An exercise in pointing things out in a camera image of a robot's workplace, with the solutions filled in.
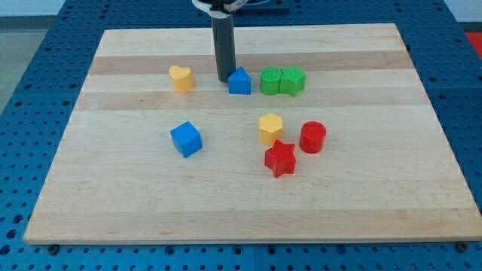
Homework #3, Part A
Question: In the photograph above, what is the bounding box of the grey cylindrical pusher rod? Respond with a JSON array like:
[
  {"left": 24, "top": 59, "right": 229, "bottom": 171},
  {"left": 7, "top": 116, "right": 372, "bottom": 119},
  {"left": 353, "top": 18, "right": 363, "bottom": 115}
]
[{"left": 212, "top": 14, "right": 236, "bottom": 83}]

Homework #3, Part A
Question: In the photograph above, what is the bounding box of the green star block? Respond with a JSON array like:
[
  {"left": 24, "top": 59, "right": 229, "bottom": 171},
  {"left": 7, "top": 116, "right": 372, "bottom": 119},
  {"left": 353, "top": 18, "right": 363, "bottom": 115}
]
[{"left": 279, "top": 65, "right": 307, "bottom": 97}]

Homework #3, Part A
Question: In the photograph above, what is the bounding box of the wooden board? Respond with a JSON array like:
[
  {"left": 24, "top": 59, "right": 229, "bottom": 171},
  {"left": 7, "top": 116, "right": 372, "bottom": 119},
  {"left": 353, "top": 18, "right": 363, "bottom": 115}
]
[{"left": 23, "top": 23, "right": 481, "bottom": 245}]

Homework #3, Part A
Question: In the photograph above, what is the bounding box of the white cable tie mount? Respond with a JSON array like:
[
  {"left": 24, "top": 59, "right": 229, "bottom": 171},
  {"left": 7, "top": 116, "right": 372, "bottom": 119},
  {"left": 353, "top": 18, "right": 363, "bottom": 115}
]
[{"left": 191, "top": 0, "right": 249, "bottom": 19}]

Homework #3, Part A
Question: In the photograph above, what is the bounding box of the red star block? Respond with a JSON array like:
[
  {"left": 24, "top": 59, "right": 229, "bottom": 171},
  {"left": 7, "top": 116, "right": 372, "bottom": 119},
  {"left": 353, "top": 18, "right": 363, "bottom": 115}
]
[{"left": 264, "top": 139, "right": 297, "bottom": 178}]

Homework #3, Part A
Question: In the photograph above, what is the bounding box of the yellow hexagon block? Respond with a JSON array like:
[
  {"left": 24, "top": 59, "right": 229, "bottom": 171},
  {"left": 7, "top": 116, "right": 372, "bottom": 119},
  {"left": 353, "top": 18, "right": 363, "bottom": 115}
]
[{"left": 259, "top": 113, "right": 283, "bottom": 146}]

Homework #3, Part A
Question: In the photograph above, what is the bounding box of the blue cube block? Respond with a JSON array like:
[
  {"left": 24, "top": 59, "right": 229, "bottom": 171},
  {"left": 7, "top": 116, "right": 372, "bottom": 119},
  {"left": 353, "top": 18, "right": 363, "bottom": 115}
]
[{"left": 170, "top": 121, "right": 203, "bottom": 158}]

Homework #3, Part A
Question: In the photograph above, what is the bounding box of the red circle block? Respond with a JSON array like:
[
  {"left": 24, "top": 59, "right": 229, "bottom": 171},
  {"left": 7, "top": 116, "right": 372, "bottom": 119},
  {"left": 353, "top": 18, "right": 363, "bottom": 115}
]
[{"left": 299, "top": 121, "right": 327, "bottom": 154}]

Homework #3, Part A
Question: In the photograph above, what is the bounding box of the yellow heart block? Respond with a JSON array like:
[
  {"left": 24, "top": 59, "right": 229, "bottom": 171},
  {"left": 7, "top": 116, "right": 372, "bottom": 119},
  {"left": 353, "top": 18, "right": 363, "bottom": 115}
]
[{"left": 169, "top": 65, "right": 194, "bottom": 93}]

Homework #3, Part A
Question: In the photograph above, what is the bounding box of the blue triangle block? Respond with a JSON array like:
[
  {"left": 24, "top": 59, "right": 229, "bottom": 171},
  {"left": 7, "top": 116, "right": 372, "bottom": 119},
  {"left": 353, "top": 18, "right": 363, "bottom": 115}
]
[{"left": 228, "top": 67, "right": 252, "bottom": 95}]

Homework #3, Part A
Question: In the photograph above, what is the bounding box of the green circle block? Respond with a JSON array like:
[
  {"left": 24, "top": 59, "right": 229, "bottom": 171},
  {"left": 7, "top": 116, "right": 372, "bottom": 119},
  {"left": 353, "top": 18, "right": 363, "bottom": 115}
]
[{"left": 260, "top": 66, "right": 282, "bottom": 96}]

